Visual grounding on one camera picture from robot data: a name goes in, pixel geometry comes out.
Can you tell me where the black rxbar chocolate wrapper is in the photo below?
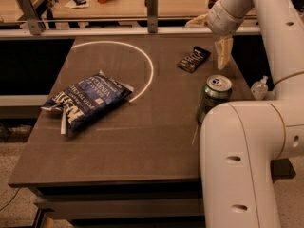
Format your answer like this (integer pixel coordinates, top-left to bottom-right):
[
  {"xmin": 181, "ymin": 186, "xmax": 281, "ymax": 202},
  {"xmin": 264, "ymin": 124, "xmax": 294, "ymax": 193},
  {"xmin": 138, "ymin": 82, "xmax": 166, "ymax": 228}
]
[{"xmin": 177, "ymin": 46, "xmax": 211, "ymax": 73}]

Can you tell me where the middle metal bracket post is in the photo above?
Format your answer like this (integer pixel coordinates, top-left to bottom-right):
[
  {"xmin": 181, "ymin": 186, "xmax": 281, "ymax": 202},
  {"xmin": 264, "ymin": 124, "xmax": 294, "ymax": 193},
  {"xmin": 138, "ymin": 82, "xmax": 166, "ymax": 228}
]
[{"xmin": 145, "ymin": 0, "xmax": 158, "ymax": 33}]

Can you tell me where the white arc tape marking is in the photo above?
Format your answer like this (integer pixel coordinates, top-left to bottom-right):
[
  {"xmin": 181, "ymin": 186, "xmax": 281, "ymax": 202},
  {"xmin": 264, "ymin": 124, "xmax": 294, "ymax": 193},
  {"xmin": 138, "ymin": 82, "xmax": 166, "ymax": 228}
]
[{"xmin": 69, "ymin": 41, "xmax": 154, "ymax": 103}]

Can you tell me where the blue potato chip bag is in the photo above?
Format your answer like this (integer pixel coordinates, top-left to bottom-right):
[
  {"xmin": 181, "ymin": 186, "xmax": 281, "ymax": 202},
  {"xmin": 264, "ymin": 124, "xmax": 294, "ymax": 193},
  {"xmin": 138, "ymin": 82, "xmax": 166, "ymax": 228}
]
[{"xmin": 42, "ymin": 71, "xmax": 134, "ymax": 134}]

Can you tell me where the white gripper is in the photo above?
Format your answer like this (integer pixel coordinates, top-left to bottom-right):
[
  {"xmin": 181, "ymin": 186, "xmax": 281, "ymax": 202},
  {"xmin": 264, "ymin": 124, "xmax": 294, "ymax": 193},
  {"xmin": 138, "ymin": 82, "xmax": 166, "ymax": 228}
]
[{"xmin": 185, "ymin": 0, "xmax": 244, "ymax": 70}]

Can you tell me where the clear sanitizer bottle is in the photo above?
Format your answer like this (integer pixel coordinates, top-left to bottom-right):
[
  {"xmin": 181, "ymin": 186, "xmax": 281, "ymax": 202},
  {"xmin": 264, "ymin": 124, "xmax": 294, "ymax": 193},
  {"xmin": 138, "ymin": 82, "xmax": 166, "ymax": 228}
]
[{"xmin": 251, "ymin": 76, "xmax": 268, "ymax": 101}]

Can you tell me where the metal bracket post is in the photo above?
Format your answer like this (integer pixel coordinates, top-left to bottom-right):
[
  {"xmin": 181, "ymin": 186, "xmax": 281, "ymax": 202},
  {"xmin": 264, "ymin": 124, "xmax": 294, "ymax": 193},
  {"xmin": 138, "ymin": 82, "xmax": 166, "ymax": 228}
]
[
  {"xmin": 145, "ymin": 0, "xmax": 158, "ymax": 33},
  {"xmin": 17, "ymin": 0, "xmax": 45, "ymax": 35}
]

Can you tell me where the green soda can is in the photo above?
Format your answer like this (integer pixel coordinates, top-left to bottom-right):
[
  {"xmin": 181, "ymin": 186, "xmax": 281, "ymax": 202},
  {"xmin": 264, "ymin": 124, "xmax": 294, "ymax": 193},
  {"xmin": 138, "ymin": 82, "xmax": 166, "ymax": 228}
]
[{"xmin": 197, "ymin": 75, "xmax": 232, "ymax": 124}]

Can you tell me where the left metal bracket post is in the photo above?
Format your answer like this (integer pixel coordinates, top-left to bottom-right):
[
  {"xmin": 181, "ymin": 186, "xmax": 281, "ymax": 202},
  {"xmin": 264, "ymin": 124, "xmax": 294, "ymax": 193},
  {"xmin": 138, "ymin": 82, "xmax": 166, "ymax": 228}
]
[{"xmin": 17, "ymin": 0, "xmax": 45, "ymax": 35}]

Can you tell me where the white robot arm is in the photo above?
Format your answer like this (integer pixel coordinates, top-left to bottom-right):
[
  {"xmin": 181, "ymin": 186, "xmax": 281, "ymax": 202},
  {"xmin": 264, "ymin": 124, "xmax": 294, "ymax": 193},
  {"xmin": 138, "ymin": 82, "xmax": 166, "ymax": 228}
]
[{"xmin": 199, "ymin": 0, "xmax": 304, "ymax": 228}]

